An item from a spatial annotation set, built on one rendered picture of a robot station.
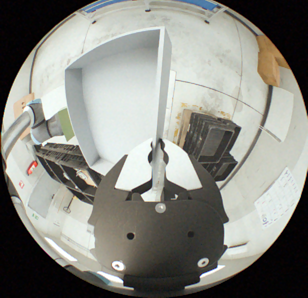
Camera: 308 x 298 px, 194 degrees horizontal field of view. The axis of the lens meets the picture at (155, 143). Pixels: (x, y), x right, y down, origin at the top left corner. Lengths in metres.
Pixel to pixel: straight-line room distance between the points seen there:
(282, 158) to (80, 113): 2.64
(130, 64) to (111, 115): 0.10
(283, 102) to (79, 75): 2.61
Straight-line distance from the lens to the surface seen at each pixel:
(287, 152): 2.46
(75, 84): 0.25
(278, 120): 2.44
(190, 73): 1.28
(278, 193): 2.58
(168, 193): 2.09
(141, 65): 0.15
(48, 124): 0.64
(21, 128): 0.55
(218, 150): 1.08
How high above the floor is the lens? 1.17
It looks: 57 degrees down
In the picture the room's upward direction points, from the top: 180 degrees clockwise
